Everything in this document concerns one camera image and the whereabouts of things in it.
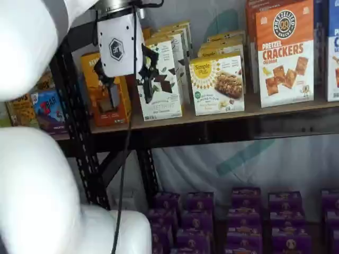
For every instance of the white backdrop sheet teal logo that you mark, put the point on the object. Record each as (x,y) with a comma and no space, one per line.
(190,166)

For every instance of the blue Zbar box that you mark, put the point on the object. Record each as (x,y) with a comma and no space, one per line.
(49,111)

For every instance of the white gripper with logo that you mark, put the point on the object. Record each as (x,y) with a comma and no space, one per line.
(119,45)

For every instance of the orange pretzel crackers box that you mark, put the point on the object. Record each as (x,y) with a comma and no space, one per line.
(284,58)
(250,16)

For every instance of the brown wooden shelf board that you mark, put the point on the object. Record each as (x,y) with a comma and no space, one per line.
(238,116)

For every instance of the brown snack box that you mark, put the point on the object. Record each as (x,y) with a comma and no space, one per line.
(21,112)
(45,83)

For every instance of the orange snack bar box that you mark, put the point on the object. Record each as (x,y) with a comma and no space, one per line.
(91,87)

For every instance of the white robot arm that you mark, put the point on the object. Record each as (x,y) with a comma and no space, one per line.
(26,42)

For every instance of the white sweet thins box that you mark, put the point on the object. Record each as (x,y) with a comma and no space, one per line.
(181,50)
(169,105)
(182,27)

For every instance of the purple snack box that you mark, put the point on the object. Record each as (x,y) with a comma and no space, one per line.
(244,243)
(291,242)
(168,199)
(162,239)
(197,220)
(333,219)
(246,197)
(331,199)
(194,238)
(335,242)
(286,219)
(200,201)
(162,217)
(284,201)
(244,219)
(189,251)

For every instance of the black metal shelf rack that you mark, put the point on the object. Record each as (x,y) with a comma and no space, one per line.
(79,127)

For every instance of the white box with yellow label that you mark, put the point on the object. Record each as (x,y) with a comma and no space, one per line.
(227,37)
(217,87)
(219,50)

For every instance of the blue and white cracker box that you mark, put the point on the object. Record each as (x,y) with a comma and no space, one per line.
(333,53)

